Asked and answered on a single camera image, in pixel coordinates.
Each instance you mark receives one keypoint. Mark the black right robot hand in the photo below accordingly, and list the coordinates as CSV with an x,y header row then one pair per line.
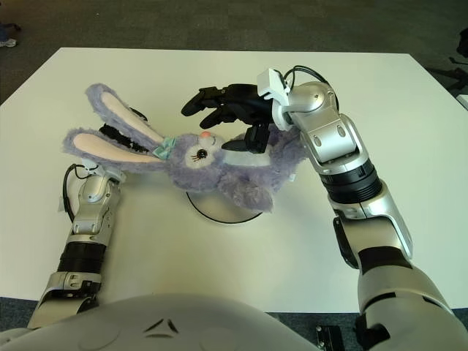
x,y
245,106

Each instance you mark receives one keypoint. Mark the grey robot torso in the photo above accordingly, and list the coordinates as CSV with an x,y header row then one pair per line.
x,y
201,321

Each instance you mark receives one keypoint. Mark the black device on floor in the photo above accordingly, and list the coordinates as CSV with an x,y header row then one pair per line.
x,y
331,340

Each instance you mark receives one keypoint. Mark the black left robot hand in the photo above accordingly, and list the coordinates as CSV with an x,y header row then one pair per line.
x,y
117,134

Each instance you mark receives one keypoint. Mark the white furniture corner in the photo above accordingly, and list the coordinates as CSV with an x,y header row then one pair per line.
x,y
464,101

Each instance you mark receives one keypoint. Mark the white plate with black rim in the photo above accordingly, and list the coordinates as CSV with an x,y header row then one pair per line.
x,y
226,215

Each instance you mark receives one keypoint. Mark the black tripod stand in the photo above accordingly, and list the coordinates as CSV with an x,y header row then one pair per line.
x,y
457,73

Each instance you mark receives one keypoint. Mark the person leg in jeans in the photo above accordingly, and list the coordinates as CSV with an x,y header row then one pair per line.
x,y
3,34

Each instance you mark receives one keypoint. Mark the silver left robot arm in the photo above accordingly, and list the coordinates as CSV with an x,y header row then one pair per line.
x,y
89,190

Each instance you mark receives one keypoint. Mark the white sneaker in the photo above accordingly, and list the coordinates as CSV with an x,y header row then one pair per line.
x,y
7,44

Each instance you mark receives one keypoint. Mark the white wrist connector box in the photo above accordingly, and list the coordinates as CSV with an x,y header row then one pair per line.
x,y
270,82
91,169

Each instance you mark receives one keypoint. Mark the white right wrist connector box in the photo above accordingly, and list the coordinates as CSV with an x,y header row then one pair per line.
x,y
270,82

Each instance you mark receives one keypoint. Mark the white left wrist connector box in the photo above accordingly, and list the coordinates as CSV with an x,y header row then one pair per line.
x,y
91,169

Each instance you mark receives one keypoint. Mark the black bag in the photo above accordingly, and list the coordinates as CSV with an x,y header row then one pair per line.
x,y
464,42

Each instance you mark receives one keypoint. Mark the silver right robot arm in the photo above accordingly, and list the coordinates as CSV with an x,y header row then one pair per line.
x,y
329,124

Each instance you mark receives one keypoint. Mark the purple plush bunny doll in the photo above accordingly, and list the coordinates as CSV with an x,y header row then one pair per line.
x,y
204,168

